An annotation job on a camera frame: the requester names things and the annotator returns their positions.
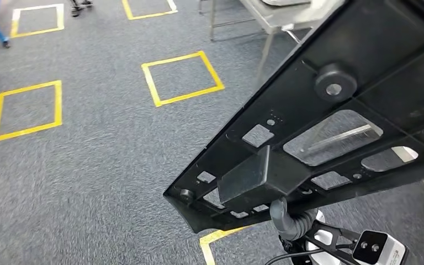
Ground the black camera cable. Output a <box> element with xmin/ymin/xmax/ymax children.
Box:
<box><xmin>264</xmin><ymin>246</ymin><xmax>356</xmax><ymax>265</ymax></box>

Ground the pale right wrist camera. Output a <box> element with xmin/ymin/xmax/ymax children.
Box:
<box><xmin>351</xmin><ymin>229</ymin><xmax>410</xmax><ymax>265</ymax></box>

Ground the stainless steel workbench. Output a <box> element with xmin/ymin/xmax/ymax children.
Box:
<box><xmin>197</xmin><ymin>0</ymin><xmax>420</xmax><ymax>163</ymax></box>

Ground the black wheeled chair base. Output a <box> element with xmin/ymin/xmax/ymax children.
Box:
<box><xmin>69</xmin><ymin>0</ymin><xmax>94</xmax><ymax>17</ymax></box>

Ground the yellow floor tape square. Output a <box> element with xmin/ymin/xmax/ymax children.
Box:
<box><xmin>141</xmin><ymin>50</ymin><xmax>225</xmax><ymax>108</ymax></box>
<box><xmin>121</xmin><ymin>0</ymin><xmax>179</xmax><ymax>21</ymax></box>
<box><xmin>0</xmin><ymin>80</ymin><xmax>63</xmax><ymax>142</ymax></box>
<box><xmin>10</xmin><ymin>3</ymin><xmax>65</xmax><ymax>39</ymax></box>

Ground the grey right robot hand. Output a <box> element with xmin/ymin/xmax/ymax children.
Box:
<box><xmin>269</xmin><ymin>197</ymin><xmax>297</xmax><ymax>241</ymax></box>

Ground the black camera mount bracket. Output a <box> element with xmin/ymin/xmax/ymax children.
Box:
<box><xmin>299</xmin><ymin>221</ymin><xmax>361</xmax><ymax>265</ymax></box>

